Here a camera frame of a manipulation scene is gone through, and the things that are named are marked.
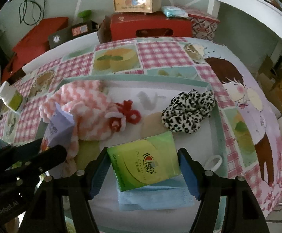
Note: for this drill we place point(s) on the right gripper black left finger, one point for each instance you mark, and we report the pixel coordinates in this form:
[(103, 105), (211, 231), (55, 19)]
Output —
[(86, 184)]

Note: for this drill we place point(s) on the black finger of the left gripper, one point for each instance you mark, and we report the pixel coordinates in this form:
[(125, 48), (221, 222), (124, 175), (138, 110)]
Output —
[(30, 157)]

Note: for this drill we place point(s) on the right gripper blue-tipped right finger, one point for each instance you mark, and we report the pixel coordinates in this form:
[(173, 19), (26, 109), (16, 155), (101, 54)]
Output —
[(205, 186)]

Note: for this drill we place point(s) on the blue face mask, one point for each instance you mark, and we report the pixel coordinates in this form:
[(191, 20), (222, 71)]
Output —
[(172, 193)]

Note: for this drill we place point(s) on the green tissue pack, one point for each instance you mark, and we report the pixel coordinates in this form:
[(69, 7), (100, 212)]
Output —
[(88, 151), (145, 161)]

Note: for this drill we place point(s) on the pink white knitted cloth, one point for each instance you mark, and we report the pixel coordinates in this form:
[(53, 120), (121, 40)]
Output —
[(88, 104)]

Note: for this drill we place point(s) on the red pink knitted bow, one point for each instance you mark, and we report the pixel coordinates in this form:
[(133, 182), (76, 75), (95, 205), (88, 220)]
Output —
[(117, 120)]

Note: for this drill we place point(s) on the purple tissue pack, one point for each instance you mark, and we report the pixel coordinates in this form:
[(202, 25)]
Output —
[(60, 128)]

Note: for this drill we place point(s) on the white pill bottle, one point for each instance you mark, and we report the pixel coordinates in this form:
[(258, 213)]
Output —
[(11, 97)]

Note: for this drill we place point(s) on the leopard print scrunchie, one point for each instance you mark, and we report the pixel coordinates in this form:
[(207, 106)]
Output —
[(186, 111)]

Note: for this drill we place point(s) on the beige egg-shaped sponge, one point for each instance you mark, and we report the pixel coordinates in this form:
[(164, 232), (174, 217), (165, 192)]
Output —
[(152, 125)]

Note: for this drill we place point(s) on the white tray with teal rim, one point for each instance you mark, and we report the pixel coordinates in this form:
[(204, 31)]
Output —
[(150, 94)]

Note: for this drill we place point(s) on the black rectangular box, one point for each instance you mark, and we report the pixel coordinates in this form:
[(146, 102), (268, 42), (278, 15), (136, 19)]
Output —
[(69, 33)]

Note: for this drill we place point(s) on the green toy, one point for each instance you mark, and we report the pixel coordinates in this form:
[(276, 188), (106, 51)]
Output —
[(85, 15)]

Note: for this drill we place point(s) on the red cardboard box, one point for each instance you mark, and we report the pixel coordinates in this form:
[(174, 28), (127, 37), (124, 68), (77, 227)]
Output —
[(135, 25)]

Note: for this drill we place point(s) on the red patterned gift box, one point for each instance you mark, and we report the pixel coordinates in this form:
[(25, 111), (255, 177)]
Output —
[(203, 25)]

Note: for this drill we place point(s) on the pale blue wipes pack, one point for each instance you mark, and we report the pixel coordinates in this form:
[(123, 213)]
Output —
[(174, 12)]

